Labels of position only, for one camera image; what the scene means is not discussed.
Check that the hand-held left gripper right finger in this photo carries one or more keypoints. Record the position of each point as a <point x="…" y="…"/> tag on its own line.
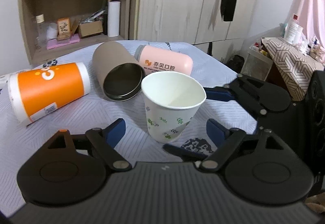
<point x="215" y="130"/>

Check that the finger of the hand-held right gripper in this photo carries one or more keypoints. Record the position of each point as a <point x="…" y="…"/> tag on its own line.
<point x="218" y="94"/>
<point x="181" y="151"/>

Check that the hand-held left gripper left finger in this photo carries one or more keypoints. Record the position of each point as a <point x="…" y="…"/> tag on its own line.
<point x="115" y="132"/>

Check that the white paper cup green print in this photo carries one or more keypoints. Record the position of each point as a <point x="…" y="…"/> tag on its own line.
<point x="172" y="114"/>

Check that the orange and white cup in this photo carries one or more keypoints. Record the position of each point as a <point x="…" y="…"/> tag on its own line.
<point x="50" y="89"/>

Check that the black bag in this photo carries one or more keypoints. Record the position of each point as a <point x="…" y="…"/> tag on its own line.
<point x="235" y="64"/>

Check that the light blue printed tablecloth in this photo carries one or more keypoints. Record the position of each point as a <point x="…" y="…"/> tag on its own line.
<point x="76" y="122"/>

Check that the clear plastic storage bin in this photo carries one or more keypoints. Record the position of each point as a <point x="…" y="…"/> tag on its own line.
<point x="255" y="62"/>

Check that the geometric patterned cloth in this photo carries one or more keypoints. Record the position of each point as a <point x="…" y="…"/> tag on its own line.
<point x="292" y="66"/>

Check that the pink oval case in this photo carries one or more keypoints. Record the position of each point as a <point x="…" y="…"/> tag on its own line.
<point x="165" y="60"/>

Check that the brown metal canister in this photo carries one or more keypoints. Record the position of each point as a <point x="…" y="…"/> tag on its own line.
<point x="111" y="61"/>

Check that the white bottle red cap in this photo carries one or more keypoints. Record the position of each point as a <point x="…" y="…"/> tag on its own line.
<point x="290" y="29"/>

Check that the pink flat book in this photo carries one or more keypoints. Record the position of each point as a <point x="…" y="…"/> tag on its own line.
<point x="63" y="43"/>

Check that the small cardboard box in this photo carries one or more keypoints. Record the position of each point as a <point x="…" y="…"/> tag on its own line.
<point x="90" y="29"/>

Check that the white paper roll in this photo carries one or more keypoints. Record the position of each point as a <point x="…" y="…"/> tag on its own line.
<point x="113" y="18"/>

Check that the small brown printed box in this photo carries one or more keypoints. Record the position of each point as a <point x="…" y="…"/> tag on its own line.
<point x="64" y="28"/>

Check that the small white jar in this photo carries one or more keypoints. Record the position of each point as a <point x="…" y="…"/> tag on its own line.
<point x="52" y="31"/>

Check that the clear bottle beige cap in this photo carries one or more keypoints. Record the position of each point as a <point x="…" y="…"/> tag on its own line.
<point x="40" y="32"/>

